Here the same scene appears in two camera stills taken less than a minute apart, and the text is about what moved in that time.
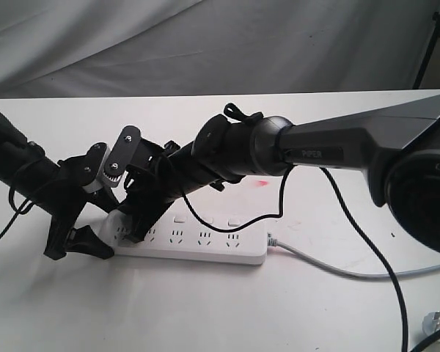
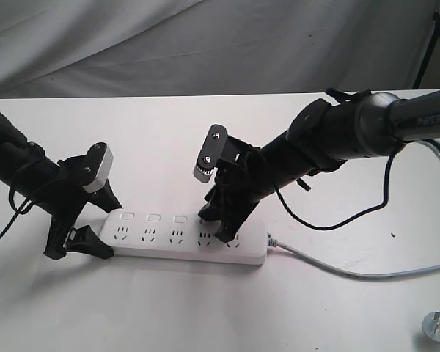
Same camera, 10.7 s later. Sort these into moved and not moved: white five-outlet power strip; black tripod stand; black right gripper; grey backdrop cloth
Moved: black right gripper
Not moved: black tripod stand; grey backdrop cloth; white five-outlet power strip
